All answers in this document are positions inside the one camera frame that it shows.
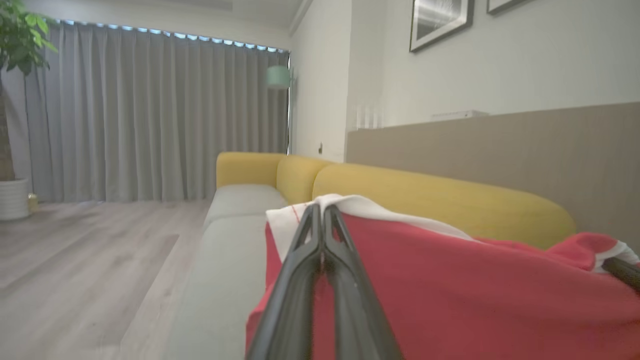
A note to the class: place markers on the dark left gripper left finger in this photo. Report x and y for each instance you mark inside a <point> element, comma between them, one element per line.
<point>290,300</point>

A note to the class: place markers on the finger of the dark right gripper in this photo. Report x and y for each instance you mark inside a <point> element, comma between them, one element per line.
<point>625,272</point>

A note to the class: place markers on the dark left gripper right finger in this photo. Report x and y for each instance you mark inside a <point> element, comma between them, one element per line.
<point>355,310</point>

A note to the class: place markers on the red mesh jersey white stripe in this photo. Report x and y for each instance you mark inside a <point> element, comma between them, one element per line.
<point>475,300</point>

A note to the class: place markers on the large grey sofa seat cushion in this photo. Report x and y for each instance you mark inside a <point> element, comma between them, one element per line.
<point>215,300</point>

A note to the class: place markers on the small grey sofa seat cushion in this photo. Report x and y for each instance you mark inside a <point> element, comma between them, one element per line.
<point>245,197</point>

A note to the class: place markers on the short yellow sofa backrest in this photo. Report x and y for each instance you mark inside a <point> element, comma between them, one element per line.
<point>300,177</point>

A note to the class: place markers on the yellow sofa end cushion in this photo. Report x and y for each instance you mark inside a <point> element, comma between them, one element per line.
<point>247,170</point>

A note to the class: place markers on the long yellow sofa backrest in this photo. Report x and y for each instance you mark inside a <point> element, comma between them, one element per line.
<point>450,205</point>

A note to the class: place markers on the grey pleated curtain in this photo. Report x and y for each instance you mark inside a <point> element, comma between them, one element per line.
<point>150,125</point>

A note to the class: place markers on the small yellow floor item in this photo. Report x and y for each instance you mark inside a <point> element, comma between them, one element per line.
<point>33,202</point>

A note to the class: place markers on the white ribbed plant pot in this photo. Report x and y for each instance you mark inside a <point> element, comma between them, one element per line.
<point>12,200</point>

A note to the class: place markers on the small dark framed picture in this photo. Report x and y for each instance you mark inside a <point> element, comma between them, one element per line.
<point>502,4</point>

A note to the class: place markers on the large dark framed picture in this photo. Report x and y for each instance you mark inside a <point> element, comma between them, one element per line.
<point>440,20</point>

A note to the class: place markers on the green leafy house plant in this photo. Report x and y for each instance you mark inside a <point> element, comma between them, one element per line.
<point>20,40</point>

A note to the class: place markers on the beige wooden wall panel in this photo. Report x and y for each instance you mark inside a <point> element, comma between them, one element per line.
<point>500,150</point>

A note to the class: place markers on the white ribbed wall fixture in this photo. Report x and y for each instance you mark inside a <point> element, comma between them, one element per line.
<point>368,117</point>

